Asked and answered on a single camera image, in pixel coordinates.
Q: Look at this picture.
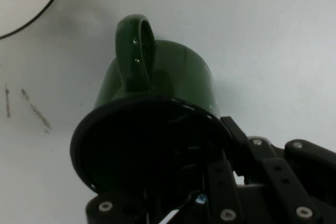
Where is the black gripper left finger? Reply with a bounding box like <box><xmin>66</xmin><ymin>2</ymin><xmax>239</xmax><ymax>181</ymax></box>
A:
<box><xmin>85</xmin><ymin>160</ymin><xmax>247</xmax><ymax>224</ymax></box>

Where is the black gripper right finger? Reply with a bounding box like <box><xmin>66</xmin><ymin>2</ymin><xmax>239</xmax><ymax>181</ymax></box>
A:
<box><xmin>219</xmin><ymin>115</ymin><xmax>336</xmax><ymax>224</ymax></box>

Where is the green mug with white print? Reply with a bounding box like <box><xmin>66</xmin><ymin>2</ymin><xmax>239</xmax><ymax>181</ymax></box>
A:
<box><xmin>69</xmin><ymin>13</ymin><xmax>233</xmax><ymax>200</ymax></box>

